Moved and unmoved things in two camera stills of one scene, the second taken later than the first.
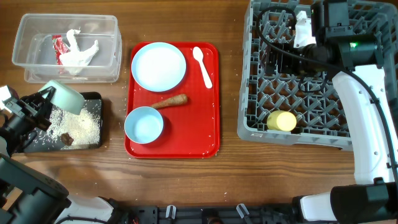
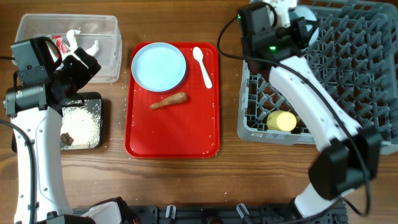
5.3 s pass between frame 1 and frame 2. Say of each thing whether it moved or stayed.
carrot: stayed
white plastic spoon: stayed
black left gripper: moved
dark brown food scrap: stayed
